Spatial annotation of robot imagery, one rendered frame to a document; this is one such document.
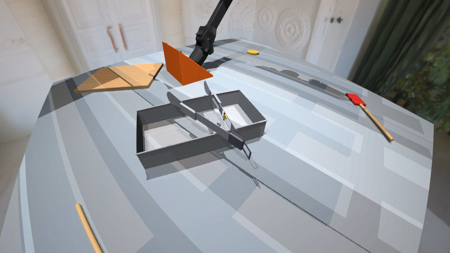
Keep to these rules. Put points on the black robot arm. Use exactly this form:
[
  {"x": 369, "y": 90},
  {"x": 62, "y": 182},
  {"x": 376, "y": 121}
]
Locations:
[{"x": 206, "y": 34}]

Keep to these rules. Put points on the red spatula with wooden handle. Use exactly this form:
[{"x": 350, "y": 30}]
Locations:
[{"x": 357, "y": 101}]

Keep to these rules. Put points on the yellow flat disc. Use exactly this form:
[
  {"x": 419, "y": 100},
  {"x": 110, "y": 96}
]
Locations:
[{"x": 252, "y": 52}]

